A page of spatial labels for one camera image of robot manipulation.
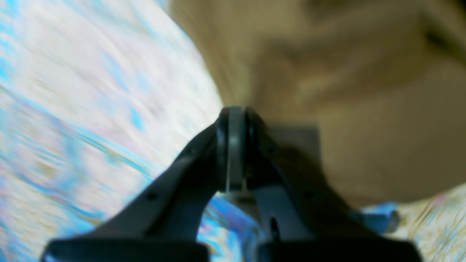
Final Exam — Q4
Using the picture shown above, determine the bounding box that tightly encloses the patterned tablecloth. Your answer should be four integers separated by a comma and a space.
1, 0, 465, 262

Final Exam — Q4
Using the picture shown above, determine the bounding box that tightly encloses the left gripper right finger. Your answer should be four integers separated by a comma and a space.
237, 107, 421, 262

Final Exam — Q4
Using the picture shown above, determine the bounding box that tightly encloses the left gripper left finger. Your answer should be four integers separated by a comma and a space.
42, 109, 230, 262

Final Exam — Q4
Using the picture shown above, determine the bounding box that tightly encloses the brown t-shirt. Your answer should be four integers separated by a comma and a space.
168, 0, 466, 207

